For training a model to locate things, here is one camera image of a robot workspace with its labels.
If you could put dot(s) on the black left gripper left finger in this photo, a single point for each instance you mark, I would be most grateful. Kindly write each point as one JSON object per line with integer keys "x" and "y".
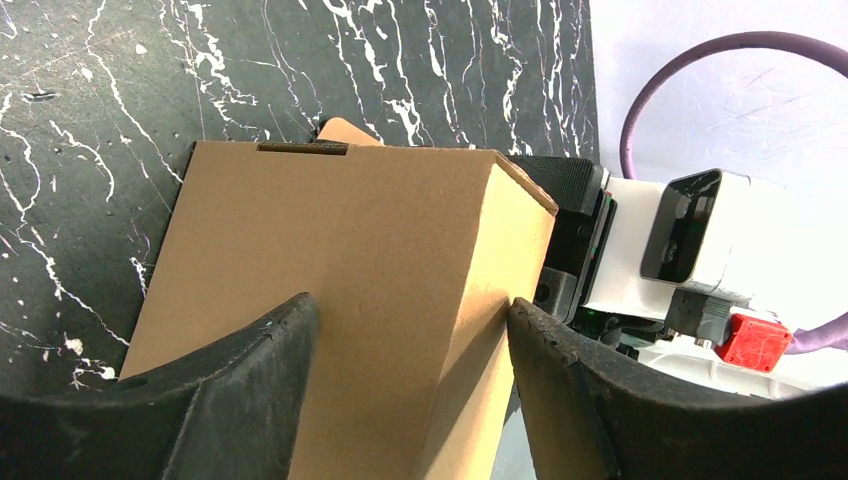
{"x": 229, "y": 410}

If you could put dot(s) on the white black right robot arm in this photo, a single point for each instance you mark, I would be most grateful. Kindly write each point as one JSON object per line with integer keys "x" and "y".
{"x": 681, "y": 356}

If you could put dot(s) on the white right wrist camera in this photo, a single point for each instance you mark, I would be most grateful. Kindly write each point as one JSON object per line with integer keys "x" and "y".
{"x": 698, "y": 257}

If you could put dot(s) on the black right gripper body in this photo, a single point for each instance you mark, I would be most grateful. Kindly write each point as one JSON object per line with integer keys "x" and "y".
{"x": 578, "y": 242}

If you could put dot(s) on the brown cardboard box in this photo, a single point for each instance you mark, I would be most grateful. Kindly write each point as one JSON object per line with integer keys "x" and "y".
{"x": 413, "y": 256}

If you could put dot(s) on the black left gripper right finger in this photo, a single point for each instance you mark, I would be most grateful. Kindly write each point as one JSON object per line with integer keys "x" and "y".
{"x": 593, "y": 413}

